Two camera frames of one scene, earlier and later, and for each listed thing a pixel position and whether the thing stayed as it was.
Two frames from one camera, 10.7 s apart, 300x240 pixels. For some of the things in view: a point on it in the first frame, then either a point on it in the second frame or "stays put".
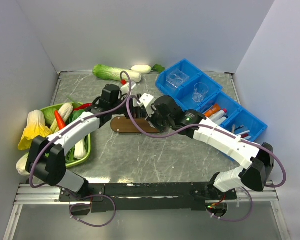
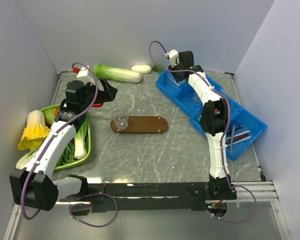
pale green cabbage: (21, 165) stays put
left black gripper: (132, 107) to (109, 93)
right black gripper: (152, 119) to (178, 78)
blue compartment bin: (197, 91) stays put
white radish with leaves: (146, 69) stays put
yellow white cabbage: (36, 127) stays put
